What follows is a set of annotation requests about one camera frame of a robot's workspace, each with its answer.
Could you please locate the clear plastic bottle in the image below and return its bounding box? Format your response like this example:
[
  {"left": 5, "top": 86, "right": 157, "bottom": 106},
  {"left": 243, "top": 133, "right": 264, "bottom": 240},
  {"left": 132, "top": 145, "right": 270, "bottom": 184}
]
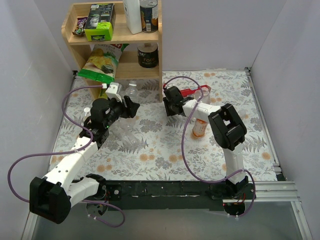
[{"left": 193, "top": 87, "right": 211, "bottom": 105}]

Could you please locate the orange juice bottle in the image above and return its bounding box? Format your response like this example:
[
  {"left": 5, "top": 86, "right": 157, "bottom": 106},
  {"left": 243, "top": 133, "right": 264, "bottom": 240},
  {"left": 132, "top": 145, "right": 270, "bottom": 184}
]
[{"left": 192, "top": 118, "right": 208, "bottom": 138}]

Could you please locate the small clear water bottle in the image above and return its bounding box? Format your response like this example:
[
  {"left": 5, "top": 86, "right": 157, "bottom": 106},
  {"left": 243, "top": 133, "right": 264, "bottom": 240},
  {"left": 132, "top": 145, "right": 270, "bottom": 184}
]
[{"left": 124, "top": 80, "right": 139, "bottom": 103}]

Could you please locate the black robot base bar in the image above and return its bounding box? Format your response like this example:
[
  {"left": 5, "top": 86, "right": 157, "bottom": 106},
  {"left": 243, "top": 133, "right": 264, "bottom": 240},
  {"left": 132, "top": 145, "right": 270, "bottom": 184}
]
[{"left": 77, "top": 172, "right": 256, "bottom": 212}]

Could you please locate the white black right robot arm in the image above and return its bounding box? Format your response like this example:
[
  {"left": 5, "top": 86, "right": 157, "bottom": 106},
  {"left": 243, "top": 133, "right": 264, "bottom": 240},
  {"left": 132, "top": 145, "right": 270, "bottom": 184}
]
[{"left": 163, "top": 86, "right": 249, "bottom": 199}]

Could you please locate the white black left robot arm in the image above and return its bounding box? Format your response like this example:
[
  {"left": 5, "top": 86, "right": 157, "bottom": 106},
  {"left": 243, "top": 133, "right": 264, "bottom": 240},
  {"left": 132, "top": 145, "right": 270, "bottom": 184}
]
[{"left": 29, "top": 96, "right": 140, "bottom": 224}]

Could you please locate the beige soap pump bottle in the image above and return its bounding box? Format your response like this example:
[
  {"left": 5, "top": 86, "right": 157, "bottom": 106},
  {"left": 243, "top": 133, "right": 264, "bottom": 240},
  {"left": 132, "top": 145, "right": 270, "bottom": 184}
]
[{"left": 83, "top": 107, "right": 91, "bottom": 119}]

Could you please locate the red toothpaste box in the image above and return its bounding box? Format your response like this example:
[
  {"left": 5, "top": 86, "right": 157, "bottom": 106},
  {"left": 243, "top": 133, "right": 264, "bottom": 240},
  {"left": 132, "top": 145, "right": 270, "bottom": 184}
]
[{"left": 180, "top": 84, "right": 212, "bottom": 98}]

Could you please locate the yellow green snack packet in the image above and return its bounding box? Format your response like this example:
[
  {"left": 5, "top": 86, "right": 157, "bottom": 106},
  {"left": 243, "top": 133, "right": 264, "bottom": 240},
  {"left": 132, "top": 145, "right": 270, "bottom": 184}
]
[{"left": 98, "top": 83, "right": 109, "bottom": 99}]

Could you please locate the green cassava chips bag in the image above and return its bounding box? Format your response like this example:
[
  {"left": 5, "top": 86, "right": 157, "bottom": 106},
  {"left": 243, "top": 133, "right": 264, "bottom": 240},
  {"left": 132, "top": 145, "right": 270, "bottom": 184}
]
[{"left": 78, "top": 43, "right": 129, "bottom": 84}]

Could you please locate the black label jar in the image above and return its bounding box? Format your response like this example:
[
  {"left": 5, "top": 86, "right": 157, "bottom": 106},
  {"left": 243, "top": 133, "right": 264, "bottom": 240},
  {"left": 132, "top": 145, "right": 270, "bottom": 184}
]
[{"left": 137, "top": 42, "right": 159, "bottom": 68}]

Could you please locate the wooden shelf unit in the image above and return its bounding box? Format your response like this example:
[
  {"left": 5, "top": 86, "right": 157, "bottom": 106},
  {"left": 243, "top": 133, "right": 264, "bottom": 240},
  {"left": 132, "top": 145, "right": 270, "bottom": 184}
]
[{"left": 61, "top": 0, "right": 164, "bottom": 106}]

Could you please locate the purple candy packet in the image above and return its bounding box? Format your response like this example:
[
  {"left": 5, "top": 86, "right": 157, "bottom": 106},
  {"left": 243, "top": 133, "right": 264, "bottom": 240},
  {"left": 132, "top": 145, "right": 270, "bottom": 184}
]
[{"left": 72, "top": 17, "right": 88, "bottom": 37}]

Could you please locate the green black box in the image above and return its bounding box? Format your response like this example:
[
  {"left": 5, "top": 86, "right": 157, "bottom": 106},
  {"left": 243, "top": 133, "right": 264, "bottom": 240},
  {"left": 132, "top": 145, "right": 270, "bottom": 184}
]
[{"left": 84, "top": 3, "right": 116, "bottom": 42}]

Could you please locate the tin can orange label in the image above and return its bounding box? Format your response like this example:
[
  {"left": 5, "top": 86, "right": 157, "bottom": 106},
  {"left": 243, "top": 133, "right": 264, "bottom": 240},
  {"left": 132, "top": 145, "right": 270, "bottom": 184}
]
[{"left": 139, "top": 0, "right": 158, "bottom": 33}]

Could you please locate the white carton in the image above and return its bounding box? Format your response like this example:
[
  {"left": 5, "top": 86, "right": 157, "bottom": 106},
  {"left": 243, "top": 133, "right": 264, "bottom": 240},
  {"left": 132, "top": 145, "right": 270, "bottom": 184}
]
[{"left": 123, "top": 0, "right": 142, "bottom": 35}]

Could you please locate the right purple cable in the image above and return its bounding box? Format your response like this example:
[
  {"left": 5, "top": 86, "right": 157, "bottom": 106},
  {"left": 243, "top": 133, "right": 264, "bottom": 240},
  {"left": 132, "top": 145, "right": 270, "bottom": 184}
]
[{"left": 162, "top": 76, "right": 257, "bottom": 218}]

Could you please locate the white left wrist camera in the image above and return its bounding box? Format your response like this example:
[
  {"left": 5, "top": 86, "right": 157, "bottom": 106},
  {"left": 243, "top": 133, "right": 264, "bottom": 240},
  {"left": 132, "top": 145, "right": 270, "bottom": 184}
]
[{"left": 106, "top": 82, "right": 122, "bottom": 102}]

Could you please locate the aluminium table edge rail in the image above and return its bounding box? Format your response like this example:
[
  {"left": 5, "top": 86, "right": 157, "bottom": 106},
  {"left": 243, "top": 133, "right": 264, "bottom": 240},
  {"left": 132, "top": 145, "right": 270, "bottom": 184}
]
[{"left": 244, "top": 67, "right": 313, "bottom": 240}]

